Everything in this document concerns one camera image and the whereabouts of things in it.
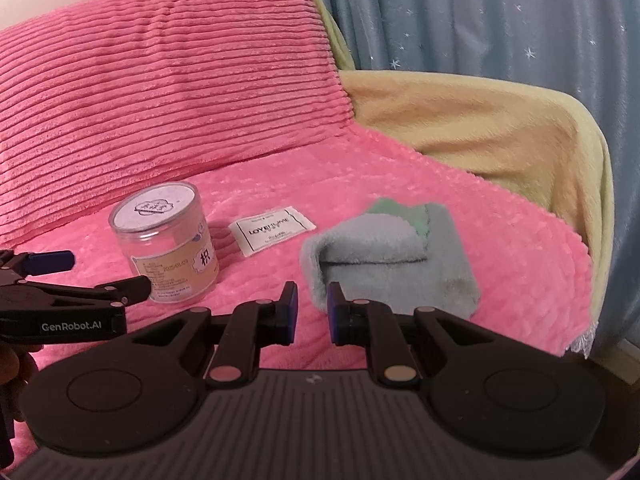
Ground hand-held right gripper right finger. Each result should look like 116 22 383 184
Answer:
327 281 503 387

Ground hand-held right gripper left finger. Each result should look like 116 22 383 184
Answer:
115 280 301 392

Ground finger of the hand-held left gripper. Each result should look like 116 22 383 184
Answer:
15 275 152 312
0 249 77 286

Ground clear plastic jar white lid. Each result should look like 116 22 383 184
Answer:
109 181 221 306

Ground grey green cleaning cloth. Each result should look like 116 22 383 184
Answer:
299 197 482 321

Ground person's left hand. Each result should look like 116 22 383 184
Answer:
0 344 37 423

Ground white sachet packet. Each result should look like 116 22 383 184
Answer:
229 205 317 259

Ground pink fluffy blanket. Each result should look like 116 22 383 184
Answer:
0 122 601 466

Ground pink ribbed pillow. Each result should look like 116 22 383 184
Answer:
0 0 357 246

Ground yellow fleece cover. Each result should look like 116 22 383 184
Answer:
307 0 616 356

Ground blue star curtain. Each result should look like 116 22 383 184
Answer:
300 0 640 361

